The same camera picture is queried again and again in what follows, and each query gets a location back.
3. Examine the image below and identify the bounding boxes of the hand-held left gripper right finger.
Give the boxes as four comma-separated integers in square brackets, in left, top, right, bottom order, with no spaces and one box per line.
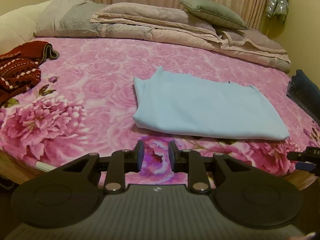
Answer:
[169,141,248,194]

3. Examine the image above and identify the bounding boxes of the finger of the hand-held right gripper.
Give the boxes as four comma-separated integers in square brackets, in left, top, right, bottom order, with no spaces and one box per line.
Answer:
[296,162,317,171]
[287,151,305,161]

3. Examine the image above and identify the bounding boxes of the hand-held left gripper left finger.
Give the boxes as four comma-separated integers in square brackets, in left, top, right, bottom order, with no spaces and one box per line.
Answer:
[62,141,145,194]

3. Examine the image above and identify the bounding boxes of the light blue sweatshirt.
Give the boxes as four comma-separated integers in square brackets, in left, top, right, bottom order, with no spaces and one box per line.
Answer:
[132,66,290,140]

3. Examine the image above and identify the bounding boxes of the folded dark blue jeans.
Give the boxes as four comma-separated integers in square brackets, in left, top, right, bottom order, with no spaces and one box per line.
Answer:
[286,69,320,125]

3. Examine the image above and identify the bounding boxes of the pink floral blanket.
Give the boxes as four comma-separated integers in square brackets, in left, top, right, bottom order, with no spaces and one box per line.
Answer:
[0,36,320,190]

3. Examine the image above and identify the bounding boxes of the lilac quilt with pink border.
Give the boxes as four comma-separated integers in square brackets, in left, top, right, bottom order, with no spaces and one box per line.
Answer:
[216,29,288,60]

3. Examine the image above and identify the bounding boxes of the olive grey garment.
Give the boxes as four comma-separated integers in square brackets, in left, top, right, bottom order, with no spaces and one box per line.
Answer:
[40,43,60,63]

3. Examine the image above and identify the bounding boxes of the folded pink blanket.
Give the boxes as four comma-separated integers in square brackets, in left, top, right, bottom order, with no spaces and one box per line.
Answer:
[90,2,222,44]

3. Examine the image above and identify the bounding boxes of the red patterned knit sweater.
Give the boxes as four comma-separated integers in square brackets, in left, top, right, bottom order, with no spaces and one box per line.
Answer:
[0,41,50,105]

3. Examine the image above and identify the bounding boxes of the grey-green cushion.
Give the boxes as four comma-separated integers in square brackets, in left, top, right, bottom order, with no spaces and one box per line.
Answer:
[179,0,251,31]

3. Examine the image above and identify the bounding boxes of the silver puffer jacket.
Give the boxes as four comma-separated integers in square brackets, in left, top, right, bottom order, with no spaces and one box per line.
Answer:
[265,0,289,25]

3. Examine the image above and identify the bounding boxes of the folded beige quilt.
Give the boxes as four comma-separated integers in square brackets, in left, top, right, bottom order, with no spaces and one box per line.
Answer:
[34,0,292,74]

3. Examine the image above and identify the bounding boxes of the white padded headboard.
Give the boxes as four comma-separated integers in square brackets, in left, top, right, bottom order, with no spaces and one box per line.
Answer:
[0,0,54,54]

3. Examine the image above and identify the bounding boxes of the wooden bed frame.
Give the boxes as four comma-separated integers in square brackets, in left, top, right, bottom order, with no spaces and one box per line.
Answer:
[0,151,319,192]

